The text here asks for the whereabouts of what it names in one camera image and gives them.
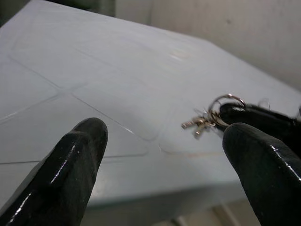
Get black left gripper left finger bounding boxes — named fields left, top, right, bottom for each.
left=0, top=117, right=109, bottom=226

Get pale grey plastic table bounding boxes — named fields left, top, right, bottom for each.
left=0, top=0, right=301, bottom=214

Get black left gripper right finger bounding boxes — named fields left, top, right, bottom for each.
left=222, top=122, right=301, bottom=226

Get key bunch with black fob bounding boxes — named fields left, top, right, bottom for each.
left=181, top=93, right=301, bottom=148

